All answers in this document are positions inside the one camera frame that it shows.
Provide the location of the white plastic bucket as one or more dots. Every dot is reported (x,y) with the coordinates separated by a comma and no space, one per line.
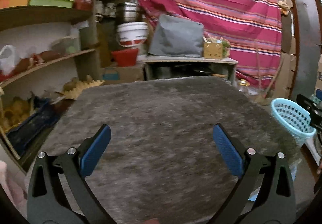
(132,34)

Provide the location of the black frying pan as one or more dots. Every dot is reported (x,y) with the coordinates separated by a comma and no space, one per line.
(208,73)

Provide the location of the cardboard box on floor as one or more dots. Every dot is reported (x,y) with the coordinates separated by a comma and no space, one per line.
(117,75)

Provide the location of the grey fuzzy table mat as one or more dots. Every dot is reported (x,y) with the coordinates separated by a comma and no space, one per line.
(162,160)

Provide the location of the steel pot stack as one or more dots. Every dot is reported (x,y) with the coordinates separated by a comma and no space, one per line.
(128,12)

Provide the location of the pink striped cloth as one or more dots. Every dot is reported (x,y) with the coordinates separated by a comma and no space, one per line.
(253,28)

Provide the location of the yellow oil bottle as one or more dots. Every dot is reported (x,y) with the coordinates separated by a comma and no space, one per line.
(243,86)

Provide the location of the wooden utensil box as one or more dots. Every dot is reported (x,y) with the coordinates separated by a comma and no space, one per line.
(213,48)

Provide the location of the green plastic tray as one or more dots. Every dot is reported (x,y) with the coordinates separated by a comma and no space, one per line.
(52,3)

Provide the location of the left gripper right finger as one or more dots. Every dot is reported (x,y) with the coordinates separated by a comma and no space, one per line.
(264,192)

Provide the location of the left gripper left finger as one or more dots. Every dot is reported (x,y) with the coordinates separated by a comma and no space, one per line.
(58,192)

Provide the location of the light blue plastic basket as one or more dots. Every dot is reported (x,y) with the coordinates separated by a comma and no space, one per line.
(294,118)

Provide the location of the green vegetables bunch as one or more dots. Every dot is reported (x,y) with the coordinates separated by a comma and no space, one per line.
(226,48)

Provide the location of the grey metal door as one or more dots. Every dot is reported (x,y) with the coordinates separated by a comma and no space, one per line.
(307,32)

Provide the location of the wooden wall shelf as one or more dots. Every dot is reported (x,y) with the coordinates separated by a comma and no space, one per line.
(42,49)

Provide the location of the grey fabric bag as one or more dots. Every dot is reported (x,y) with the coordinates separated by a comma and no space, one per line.
(177,37)

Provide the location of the grey low shelf table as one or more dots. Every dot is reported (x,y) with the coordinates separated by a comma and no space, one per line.
(167,67)

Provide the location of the red plastic basin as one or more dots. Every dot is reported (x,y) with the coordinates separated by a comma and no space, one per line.
(126,57)

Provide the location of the yellow egg tray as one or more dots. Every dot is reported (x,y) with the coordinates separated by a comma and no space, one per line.
(74,88)

